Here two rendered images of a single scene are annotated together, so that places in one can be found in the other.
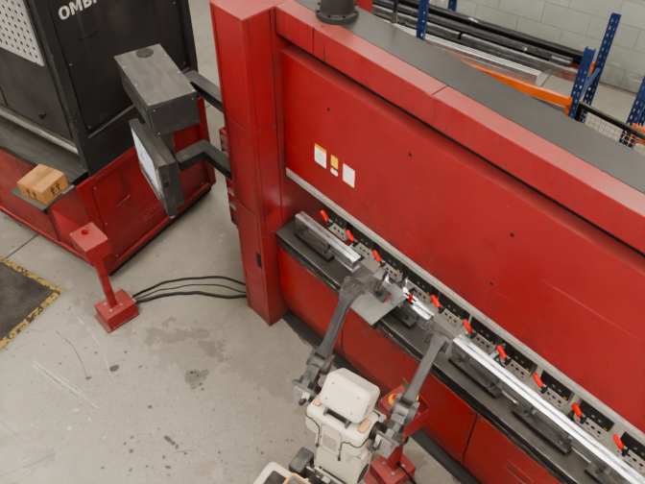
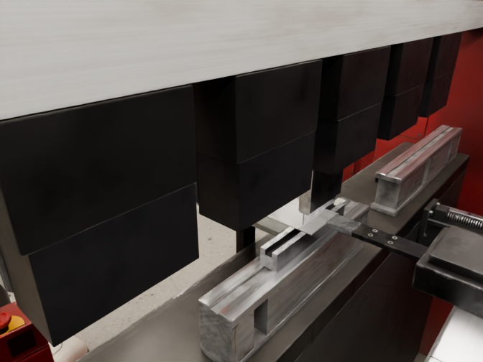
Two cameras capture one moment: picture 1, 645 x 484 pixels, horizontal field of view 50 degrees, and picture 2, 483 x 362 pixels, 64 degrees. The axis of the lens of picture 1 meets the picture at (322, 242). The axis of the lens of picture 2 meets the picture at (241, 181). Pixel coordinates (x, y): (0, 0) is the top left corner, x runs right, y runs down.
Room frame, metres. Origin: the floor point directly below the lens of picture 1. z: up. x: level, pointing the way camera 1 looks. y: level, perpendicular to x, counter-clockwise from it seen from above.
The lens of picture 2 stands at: (2.17, -0.94, 1.32)
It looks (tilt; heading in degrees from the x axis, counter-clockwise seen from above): 25 degrees down; 83
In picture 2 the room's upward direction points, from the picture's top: straight up
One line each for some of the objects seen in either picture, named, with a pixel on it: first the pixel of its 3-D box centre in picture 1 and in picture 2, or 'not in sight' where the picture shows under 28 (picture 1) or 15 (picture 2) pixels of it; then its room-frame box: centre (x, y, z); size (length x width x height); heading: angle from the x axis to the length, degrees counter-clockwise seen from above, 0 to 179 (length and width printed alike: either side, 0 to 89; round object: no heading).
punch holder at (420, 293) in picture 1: (423, 283); (252, 135); (2.23, -0.51, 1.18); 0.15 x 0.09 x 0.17; 42
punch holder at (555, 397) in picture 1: (558, 385); not in sight; (1.64, -1.05, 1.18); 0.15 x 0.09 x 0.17; 42
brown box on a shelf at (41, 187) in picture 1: (39, 182); not in sight; (3.14, 1.72, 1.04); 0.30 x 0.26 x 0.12; 56
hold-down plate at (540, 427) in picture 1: (541, 428); not in sight; (1.58, -1.03, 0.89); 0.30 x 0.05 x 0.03; 42
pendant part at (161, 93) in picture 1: (167, 140); not in sight; (2.95, 0.84, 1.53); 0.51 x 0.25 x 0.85; 30
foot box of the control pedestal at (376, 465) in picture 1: (389, 472); not in sight; (1.75, -0.38, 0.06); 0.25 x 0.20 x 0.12; 126
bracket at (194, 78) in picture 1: (197, 97); not in sight; (3.14, 0.68, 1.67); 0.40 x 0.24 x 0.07; 42
